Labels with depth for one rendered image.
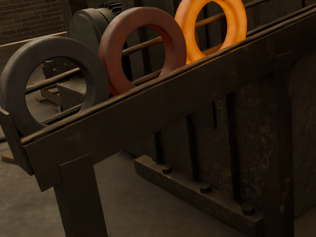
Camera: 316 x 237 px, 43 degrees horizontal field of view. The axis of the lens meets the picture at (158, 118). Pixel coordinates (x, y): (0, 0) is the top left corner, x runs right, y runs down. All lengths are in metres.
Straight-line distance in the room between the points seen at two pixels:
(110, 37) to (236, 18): 0.32
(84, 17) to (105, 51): 1.39
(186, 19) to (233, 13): 0.13
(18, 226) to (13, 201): 0.20
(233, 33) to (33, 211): 1.11
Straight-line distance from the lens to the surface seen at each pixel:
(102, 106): 0.70
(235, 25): 0.92
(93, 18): 2.07
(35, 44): 0.66
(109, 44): 0.72
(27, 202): 1.79
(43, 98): 3.19
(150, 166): 1.69
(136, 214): 1.52
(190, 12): 0.83
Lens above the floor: 0.83
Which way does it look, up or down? 20 degrees down
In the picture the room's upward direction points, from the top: 8 degrees counter-clockwise
